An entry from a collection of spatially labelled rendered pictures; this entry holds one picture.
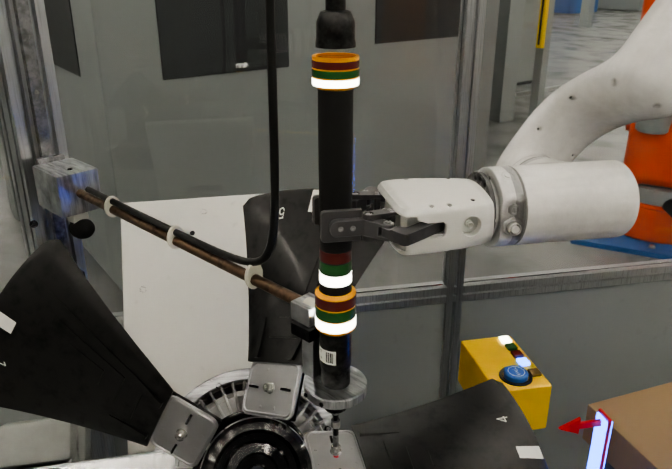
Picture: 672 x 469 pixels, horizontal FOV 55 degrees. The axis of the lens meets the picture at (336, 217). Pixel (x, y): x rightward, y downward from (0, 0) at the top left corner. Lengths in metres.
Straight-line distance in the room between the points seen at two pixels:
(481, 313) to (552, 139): 0.91
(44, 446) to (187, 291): 0.29
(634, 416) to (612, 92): 0.68
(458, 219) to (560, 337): 1.19
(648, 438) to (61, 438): 0.90
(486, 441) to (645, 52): 0.48
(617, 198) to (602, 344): 1.18
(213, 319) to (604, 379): 1.22
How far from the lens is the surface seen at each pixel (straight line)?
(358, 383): 0.74
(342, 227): 0.62
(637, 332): 1.92
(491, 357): 1.21
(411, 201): 0.64
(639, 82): 0.72
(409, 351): 1.64
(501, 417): 0.90
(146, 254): 1.07
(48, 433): 0.97
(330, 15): 0.59
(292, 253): 0.83
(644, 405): 1.30
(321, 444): 0.82
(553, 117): 0.79
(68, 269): 0.79
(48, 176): 1.14
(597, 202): 0.71
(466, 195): 0.66
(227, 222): 1.07
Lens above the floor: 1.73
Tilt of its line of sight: 22 degrees down
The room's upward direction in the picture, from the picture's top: straight up
